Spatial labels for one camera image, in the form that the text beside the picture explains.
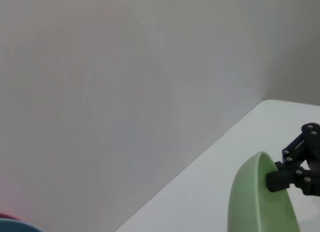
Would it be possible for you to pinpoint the light green plate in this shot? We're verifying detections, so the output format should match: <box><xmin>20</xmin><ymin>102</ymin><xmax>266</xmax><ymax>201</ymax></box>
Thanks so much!
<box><xmin>225</xmin><ymin>150</ymin><xmax>301</xmax><ymax>232</ymax></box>

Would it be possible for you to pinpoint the teal blue plate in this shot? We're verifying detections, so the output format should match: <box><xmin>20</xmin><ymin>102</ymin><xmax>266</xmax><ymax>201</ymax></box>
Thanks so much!
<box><xmin>0</xmin><ymin>218</ymin><xmax>48</xmax><ymax>232</ymax></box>

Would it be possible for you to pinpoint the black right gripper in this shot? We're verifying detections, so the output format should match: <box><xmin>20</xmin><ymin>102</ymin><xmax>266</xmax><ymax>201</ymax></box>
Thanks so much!
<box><xmin>265</xmin><ymin>122</ymin><xmax>320</xmax><ymax>197</ymax></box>

